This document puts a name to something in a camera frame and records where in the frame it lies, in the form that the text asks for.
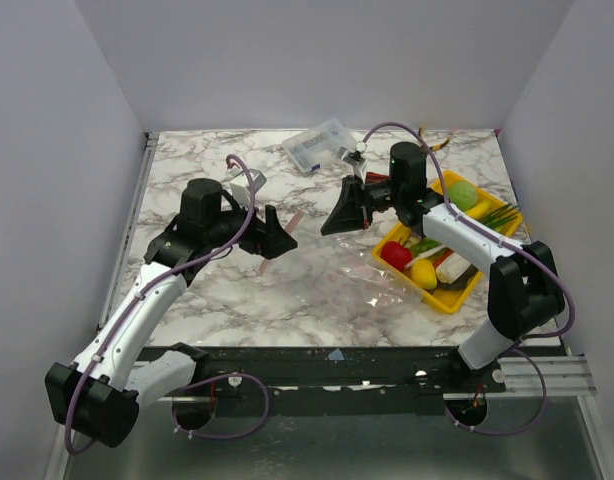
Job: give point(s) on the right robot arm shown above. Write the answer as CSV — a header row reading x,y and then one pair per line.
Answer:
x,y
523,293

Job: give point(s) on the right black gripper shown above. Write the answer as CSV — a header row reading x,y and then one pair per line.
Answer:
x,y
362,204

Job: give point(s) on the red toy apple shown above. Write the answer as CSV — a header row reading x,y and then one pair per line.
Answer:
x,y
396,255

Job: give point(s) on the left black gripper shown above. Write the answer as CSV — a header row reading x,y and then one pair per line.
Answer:
x,y
269,239

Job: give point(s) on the orange toy carrot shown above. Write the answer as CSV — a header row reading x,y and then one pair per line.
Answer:
x,y
442,258

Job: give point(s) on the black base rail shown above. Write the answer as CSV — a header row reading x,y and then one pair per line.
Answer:
x,y
331,381

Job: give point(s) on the red black utility knife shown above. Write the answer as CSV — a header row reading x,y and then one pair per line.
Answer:
x,y
373,177

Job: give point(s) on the yellow toy lemon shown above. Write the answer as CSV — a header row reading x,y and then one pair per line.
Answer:
x,y
423,274

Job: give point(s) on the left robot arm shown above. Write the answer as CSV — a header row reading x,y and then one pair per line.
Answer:
x,y
101,393

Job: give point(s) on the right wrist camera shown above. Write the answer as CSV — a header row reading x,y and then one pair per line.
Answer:
x,y
355,158

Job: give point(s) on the clear plastic organizer box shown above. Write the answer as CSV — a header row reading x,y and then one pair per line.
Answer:
x,y
318,147

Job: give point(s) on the yellow plastic tray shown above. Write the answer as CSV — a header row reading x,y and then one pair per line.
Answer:
x,y
443,299

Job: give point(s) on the toy celery stalk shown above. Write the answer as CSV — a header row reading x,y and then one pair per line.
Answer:
x,y
455,272

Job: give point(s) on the green toy scallion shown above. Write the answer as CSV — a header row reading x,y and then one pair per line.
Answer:
x,y
500,216

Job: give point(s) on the green toy cabbage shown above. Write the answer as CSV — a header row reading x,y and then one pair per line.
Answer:
x,y
463,195

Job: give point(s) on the clear zip top bag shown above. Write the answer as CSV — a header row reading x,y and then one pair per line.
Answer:
x,y
335,278

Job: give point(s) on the yellow toy banana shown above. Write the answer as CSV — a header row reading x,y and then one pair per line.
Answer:
x,y
480,210

